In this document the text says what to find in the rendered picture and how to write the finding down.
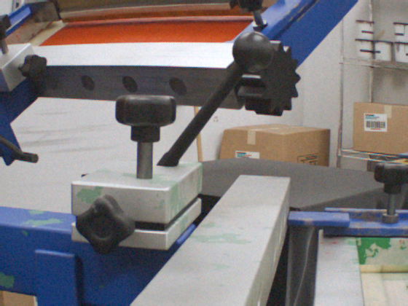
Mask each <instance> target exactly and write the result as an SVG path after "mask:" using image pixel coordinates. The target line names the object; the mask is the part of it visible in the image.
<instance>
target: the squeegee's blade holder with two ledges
mask: <svg viewBox="0 0 408 306"><path fill-rule="evenodd" d="M235 6H236V5H234V4H233V3H232V0H203V1H157V2H149V3H133V4H113V5H111V6H97V7H85V8H74V9H63V10H62V11H61V12H60V17H61V18H68V17H81V16H93V15H107V14H123V13H137V12H172V11H176V10H208V9H228V10H231V9H233V8H234V7H235Z"/></svg>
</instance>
